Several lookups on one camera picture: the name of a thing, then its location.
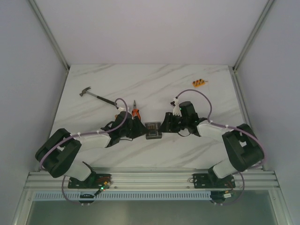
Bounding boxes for black fuse box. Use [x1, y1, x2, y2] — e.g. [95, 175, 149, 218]
[145, 122, 162, 140]

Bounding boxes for claw hammer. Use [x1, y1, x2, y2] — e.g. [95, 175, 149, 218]
[79, 87, 115, 105]

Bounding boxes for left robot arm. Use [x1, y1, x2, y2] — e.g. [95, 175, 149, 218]
[35, 112, 148, 188]

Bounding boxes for orange handled pliers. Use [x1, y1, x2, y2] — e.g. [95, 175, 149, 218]
[132, 100, 141, 120]

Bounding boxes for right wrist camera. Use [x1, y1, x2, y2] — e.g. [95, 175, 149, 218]
[170, 97, 182, 117]

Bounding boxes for orange fuse holder block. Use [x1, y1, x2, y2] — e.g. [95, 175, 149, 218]
[192, 79, 209, 88]

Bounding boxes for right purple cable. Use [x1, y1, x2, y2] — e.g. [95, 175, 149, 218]
[174, 89, 268, 206]

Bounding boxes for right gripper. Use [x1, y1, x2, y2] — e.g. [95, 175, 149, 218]
[157, 112, 188, 133]

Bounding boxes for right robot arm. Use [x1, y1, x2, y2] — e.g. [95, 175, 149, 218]
[159, 101, 265, 187]

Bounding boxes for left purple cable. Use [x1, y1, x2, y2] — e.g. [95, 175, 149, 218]
[39, 97, 129, 207]

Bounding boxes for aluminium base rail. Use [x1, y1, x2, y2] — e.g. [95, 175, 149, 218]
[24, 168, 279, 190]

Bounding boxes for white slotted cable duct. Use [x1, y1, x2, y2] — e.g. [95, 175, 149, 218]
[33, 191, 211, 201]

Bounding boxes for purple cable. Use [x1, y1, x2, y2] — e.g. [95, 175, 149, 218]
[39, 97, 129, 207]
[174, 89, 268, 206]

